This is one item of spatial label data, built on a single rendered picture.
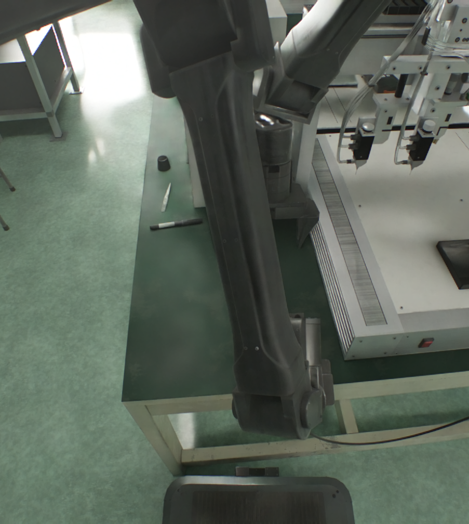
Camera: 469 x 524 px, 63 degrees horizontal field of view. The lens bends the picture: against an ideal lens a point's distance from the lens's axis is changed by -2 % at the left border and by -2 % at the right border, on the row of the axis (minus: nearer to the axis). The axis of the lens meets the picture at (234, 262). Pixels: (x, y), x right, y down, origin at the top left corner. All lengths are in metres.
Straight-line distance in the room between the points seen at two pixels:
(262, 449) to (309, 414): 0.95
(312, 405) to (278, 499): 0.81
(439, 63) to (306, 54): 0.33
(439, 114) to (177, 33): 0.58
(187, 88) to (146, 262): 0.66
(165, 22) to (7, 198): 2.32
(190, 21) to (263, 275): 0.22
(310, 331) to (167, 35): 0.35
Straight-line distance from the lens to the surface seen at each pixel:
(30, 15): 0.21
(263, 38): 0.36
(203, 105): 0.35
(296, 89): 0.53
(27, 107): 3.01
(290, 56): 0.51
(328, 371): 0.63
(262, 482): 1.25
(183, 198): 1.12
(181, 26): 0.37
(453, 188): 1.11
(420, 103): 0.85
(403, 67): 0.75
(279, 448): 1.38
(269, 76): 0.53
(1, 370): 1.89
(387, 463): 1.60
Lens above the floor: 1.48
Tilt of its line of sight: 51 degrees down
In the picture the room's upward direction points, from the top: 1 degrees counter-clockwise
